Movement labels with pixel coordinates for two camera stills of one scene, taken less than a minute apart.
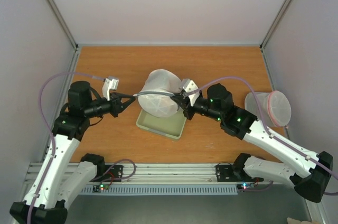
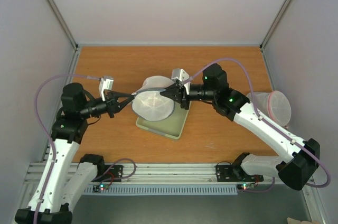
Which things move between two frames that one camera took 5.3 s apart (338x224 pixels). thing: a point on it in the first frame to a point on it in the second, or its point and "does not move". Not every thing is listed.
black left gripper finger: x=123 y=95 does not move
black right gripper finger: x=182 y=94 to x=174 y=90
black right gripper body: x=188 y=108 to x=183 y=96
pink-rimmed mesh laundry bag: x=275 y=107 does not move
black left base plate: x=109 y=173 does not move
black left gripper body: x=113 y=110 does not move
